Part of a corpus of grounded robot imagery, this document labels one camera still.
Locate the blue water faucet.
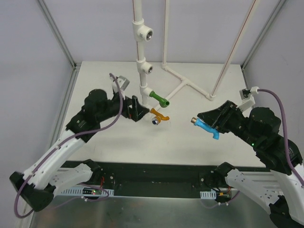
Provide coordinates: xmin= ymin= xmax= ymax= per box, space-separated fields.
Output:
xmin=191 ymin=117 xmax=219 ymax=140

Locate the white PVC pipe stand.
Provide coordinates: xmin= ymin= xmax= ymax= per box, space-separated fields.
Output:
xmin=131 ymin=0 xmax=258 ymax=107

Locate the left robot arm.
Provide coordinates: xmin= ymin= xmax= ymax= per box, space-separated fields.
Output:
xmin=9 ymin=89 xmax=150 ymax=218

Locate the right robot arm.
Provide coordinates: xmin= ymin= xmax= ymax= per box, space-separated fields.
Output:
xmin=192 ymin=100 xmax=304 ymax=228

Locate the orange water faucet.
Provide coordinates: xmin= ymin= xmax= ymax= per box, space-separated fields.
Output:
xmin=150 ymin=108 xmax=170 ymax=125

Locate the green water faucet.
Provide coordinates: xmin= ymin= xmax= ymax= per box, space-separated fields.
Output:
xmin=149 ymin=91 xmax=170 ymax=108

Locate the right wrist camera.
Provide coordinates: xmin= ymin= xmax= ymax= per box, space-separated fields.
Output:
xmin=237 ymin=86 xmax=259 ymax=112

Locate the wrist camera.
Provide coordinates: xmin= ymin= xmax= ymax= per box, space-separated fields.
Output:
xmin=237 ymin=86 xmax=259 ymax=112
xmin=109 ymin=73 xmax=130 ymax=97

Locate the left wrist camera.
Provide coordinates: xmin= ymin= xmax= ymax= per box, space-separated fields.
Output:
xmin=109 ymin=73 xmax=130 ymax=97

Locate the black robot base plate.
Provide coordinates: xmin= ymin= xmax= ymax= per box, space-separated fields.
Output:
xmin=64 ymin=161 xmax=240 ymax=198

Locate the right white cable duct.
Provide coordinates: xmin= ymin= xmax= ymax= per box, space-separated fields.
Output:
xmin=200 ymin=190 xmax=217 ymax=200

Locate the white cable duct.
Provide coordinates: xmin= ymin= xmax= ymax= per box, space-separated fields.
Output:
xmin=59 ymin=187 xmax=114 ymax=197
xmin=200 ymin=190 xmax=217 ymax=200

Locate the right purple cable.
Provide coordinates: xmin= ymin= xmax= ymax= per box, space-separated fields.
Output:
xmin=257 ymin=88 xmax=304 ymax=187

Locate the left white cable duct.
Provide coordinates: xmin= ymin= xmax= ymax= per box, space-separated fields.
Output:
xmin=59 ymin=187 xmax=114 ymax=197

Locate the left aluminium frame post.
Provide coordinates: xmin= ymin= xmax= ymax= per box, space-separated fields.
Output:
xmin=36 ymin=0 xmax=77 ymax=69

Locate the aluminium frame post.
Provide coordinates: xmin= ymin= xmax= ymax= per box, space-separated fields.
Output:
xmin=239 ymin=0 xmax=287 ymax=71
xmin=36 ymin=0 xmax=77 ymax=69

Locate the right aluminium frame post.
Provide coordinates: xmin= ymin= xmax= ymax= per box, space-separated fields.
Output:
xmin=239 ymin=0 xmax=287 ymax=71

